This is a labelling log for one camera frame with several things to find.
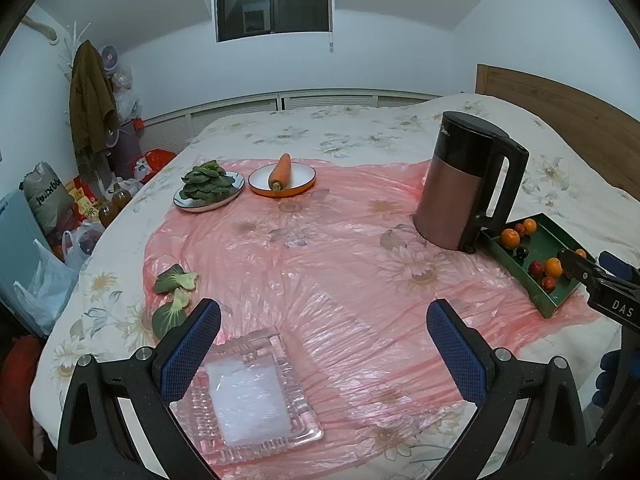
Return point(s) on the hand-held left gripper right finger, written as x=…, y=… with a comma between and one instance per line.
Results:
x=457, y=352

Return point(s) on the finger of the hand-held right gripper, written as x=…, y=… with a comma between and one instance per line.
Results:
x=580, y=265
x=617, y=265

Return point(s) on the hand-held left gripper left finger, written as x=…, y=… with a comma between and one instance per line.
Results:
x=192, y=347

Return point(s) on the orange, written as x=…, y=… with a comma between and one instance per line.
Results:
x=509, y=237
x=552, y=266
x=580, y=253
x=529, y=225

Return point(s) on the green metal tray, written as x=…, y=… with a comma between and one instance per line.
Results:
x=545, y=245

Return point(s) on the dark plum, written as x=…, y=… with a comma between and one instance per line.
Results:
x=521, y=252

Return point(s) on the person's right hand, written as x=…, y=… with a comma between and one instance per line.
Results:
x=607, y=377

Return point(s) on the bok choy leaf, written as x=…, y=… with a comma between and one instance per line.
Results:
x=167, y=317
x=170, y=280

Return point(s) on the clear glass dish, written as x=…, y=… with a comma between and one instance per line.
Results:
x=250, y=400

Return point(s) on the copper and black kettle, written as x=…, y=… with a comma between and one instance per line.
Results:
x=450, y=200

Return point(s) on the pink plastic sheet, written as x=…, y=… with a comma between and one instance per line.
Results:
x=325, y=285

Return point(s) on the white plastic bag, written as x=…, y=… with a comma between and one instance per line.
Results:
x=82, y=245

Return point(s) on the amber bottle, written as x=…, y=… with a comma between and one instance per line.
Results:
x=120, y=197
x=106, y=215

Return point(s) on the clear plastic bag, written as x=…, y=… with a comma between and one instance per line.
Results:
x=45, y=290

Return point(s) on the white plate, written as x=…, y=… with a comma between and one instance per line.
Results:
x=232, y=192

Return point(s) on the pile of green leaves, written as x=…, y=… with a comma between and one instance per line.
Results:
x=207, y=182

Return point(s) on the wooden headboard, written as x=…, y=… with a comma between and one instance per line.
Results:
x=550, y=95

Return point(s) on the red cushion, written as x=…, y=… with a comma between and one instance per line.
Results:
x=20, y=380

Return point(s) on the yellow and red boxes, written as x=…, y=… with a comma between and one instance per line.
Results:
x=82, y=197

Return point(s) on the red bag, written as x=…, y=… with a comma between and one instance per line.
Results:
x=155, y=162

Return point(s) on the carrot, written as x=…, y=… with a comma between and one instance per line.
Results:
x=280, y=172

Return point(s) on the light blue suitcase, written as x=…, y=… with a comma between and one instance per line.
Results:
x=20, y=245

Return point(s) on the orange rimmed plate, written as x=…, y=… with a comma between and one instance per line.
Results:
x=300, y=177

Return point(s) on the grey bag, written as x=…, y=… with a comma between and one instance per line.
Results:
x=47, y=195

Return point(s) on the purple bin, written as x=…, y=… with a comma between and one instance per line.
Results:
x=125, y=147

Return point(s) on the white radiator cover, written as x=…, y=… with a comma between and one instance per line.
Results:
x=240, y=105

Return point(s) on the hanging plastic bags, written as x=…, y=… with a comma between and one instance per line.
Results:
x=125, y=92

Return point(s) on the brown coat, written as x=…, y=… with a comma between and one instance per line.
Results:
x=90, y=100

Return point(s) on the small white fan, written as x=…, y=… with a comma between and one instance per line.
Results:
x=110, y=56

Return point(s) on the white coat rack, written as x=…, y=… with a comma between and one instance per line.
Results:
x=75, y=32

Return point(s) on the dark window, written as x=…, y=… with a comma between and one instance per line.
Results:
x=272, y=0

